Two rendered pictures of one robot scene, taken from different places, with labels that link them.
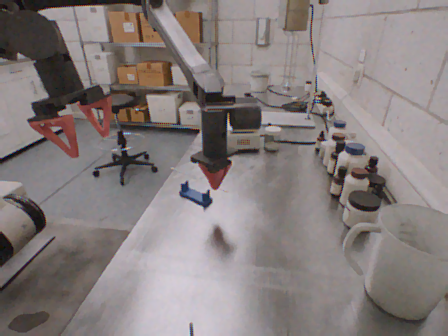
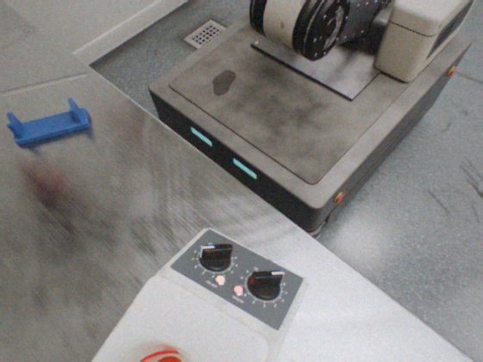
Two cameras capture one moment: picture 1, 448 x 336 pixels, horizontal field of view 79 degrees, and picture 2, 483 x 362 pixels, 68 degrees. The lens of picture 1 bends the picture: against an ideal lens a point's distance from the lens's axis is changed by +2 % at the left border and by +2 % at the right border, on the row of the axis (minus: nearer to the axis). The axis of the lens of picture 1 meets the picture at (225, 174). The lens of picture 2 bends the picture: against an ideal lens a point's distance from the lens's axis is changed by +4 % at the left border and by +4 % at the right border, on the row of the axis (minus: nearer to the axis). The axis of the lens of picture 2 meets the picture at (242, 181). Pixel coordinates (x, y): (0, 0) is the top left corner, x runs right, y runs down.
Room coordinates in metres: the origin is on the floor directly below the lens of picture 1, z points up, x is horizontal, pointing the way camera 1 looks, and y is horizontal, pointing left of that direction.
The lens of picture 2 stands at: (1.05, -0.03, 1.14)
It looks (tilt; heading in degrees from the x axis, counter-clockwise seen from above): 59 degrees down; 129
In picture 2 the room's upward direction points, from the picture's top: 6 degrees counter-clockwise
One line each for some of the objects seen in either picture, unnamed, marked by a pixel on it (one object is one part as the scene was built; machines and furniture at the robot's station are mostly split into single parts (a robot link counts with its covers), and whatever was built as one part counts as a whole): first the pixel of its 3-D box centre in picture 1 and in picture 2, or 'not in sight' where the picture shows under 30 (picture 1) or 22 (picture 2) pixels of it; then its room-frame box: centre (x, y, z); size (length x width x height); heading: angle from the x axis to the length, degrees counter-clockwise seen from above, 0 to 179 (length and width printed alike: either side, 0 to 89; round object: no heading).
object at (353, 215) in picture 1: (360, 210); not in sight; (0.51, -0.32, 0.79); 0.07 x 0.07 x 0.07
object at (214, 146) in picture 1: (214, 145); not in sight; (0.56, 0.02, 0.93); 0.10 x 0.07 x 0.07; 142
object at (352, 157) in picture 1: (350, 166); not in sight; (0.68, -0.35, 0.81); 0.07 x 0.07 x 0.13
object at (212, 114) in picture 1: (217, 118); not in sight; (0.56, 0.02, 0.99); 0.07 x 0.06 x 0.07; 99
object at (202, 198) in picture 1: (195, 191); (47, 120); (0.62, 0.08, 0.77); 0.10 x 0.03 x 0.04; 52
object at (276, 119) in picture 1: (282, 118); not in sight; (1.31, -0.29, 0.76); 0.30 x 0.20 x 0.01; 81
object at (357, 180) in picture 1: (355, 187); not in sight; (0.59, -0.33, 0.80); 0.06 x 0.06 x 0.10
